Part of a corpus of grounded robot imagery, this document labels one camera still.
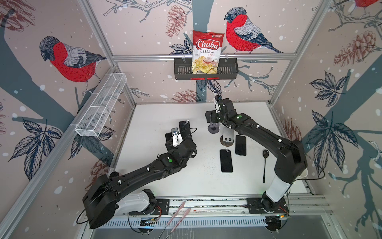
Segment black phone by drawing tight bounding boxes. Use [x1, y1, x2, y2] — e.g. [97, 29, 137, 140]
[219, 149, 233, 173]
[165, 132, 174, 151]
[179, 120, 191, 139]

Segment round wooden phone stand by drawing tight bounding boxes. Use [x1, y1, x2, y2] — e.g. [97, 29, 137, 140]
[220, 128, 234, 147]

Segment green phone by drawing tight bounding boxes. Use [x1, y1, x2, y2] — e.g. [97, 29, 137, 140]
[235, 135, 247, 156]

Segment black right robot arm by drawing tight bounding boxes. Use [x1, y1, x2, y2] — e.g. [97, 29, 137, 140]
[205, 96, 307, 212]

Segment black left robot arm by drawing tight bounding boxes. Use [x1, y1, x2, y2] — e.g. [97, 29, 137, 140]
[83, 132, 197, 229]

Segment dark metal spoon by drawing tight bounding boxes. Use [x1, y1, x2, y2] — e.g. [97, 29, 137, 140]
[262, 149, 270, 184]

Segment red cassava chips bag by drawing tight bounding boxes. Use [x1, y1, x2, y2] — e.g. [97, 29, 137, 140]
[192, 31, 224, 74]

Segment pink tongs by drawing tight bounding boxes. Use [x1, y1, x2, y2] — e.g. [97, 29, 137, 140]
[158, 201, 192, 239]

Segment white mug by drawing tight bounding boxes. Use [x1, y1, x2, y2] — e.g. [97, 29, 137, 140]
[297, 168, 308, 179]

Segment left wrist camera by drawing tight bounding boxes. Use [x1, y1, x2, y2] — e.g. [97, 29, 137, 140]
[171, 127, 183, 147]

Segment black wall basket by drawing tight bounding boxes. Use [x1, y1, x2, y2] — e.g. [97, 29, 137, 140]
[174, 57, 239, 80]

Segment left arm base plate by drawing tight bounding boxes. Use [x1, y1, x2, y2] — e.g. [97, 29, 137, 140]
[128, 199, 170, 216]

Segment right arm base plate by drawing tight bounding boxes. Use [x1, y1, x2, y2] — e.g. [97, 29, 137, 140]
[246, 198, 289, 214]

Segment white wire mesh basket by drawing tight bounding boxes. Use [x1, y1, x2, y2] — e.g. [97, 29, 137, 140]
[75, 73, 127, 137]

